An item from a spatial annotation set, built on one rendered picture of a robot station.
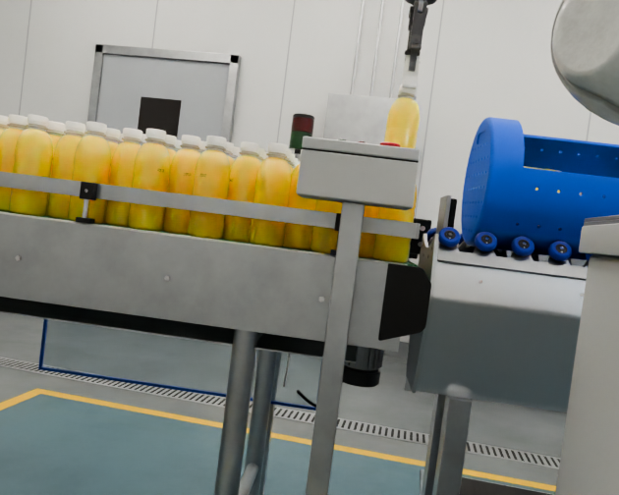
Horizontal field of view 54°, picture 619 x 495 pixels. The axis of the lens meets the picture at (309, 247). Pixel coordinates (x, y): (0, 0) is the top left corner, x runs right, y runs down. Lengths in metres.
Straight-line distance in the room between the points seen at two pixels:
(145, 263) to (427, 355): 0.60
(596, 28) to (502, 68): 4.26
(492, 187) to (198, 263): 0.60
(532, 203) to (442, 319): 0.29
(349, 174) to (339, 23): 4.02
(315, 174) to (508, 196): 0.42
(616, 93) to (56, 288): 1.02
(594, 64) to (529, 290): 0.73
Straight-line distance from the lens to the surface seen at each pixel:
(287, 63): 4.98
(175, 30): 5.35
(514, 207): 1.27
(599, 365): 0.85
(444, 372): 1.32
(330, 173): 1.03
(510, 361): 1.33
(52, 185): 1.30
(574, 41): 0.66
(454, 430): 1.35
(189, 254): 1.18
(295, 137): 1.72
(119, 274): 1.22
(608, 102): 0.66
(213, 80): 5.07
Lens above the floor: 0.95
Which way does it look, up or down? 2 degrees down
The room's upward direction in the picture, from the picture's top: 7 degrees clockwise
